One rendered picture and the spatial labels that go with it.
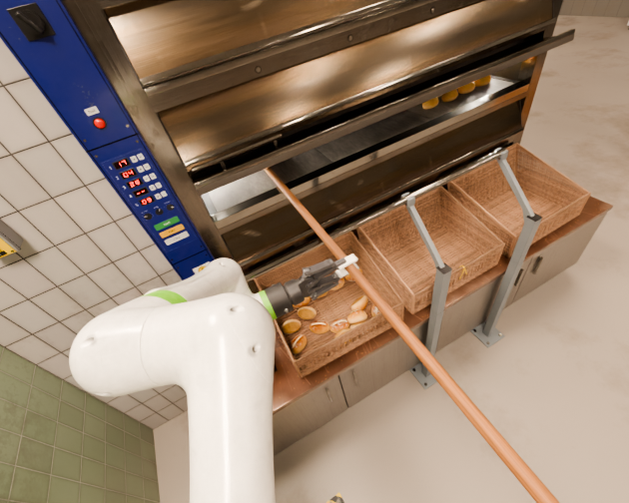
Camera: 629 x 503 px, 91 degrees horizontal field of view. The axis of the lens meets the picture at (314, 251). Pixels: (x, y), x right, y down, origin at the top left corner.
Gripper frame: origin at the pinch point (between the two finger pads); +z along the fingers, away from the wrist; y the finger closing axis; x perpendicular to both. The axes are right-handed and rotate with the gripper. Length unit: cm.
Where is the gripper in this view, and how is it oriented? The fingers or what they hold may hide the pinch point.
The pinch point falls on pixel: (346, 265)
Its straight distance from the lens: 97.1
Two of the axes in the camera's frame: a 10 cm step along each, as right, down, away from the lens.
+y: 1.7, 7.0, 6.9
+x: 4.4, 5.7, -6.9
